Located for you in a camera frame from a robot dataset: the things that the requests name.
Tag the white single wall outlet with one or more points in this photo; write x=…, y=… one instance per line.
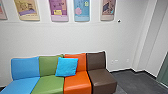
x=127, y=60

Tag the blue sofa seat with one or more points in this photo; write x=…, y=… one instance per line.
x=23, y=68

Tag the green framed glass door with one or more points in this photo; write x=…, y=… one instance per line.
x=164, y=71

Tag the green sofa seat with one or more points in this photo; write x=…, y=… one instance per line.
x=48, y=84

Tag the blue cushion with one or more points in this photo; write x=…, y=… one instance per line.
x=66, y=66

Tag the small dark wall sensor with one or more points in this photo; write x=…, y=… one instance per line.
x=119, y=20

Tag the orange sofa seat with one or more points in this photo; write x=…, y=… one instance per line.
x=77, y=84

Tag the wall poster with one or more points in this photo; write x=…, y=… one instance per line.
x=82, y=9
x=58, y=9
x=2, y=10
x=108, y=8
x=26, y=9

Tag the white double wall outlet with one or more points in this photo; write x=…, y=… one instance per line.
x=115, y=61

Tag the brown sofa seat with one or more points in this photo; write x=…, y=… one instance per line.
x=100, y=79

